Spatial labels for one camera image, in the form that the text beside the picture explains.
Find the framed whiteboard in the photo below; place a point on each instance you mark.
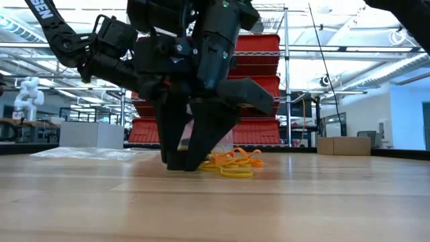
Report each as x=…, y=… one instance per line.
x=334, y=129

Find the cluttered dark workbench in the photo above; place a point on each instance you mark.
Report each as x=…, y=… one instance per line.
x=37, y=132

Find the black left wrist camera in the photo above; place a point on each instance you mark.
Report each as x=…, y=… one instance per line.
x=158, y=53

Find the black post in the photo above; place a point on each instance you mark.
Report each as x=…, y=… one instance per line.
x=317, y=127

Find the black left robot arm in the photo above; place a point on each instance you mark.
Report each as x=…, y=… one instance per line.
x=50, y=30

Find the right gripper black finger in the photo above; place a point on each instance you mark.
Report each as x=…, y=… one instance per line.
x=211, y=127
x=173, y=141

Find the white wall dispenser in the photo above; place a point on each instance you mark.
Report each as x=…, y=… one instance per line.
x=383, y=129

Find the grey chair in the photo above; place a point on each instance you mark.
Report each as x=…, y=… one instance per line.
x=367, y=136

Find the yellow rubber band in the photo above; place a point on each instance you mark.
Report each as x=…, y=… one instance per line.
x=247, y=165
x=238, y=174
x=210, y=168

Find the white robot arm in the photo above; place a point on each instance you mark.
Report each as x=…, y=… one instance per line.
x=28, y=97

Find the round ceiling device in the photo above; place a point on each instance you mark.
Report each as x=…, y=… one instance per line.
x=324, y=81

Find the teal door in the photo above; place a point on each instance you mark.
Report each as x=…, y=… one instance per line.
x=426, y=127

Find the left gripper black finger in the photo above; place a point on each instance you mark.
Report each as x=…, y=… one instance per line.
x=168, y=95

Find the dark monitor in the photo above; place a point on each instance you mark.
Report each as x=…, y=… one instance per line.
x=299, y=107

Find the white cardboard box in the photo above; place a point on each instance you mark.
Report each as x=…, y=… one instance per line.
x=90, y=136

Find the brown cardboard box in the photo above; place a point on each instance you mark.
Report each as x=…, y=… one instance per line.
x=342, y=146

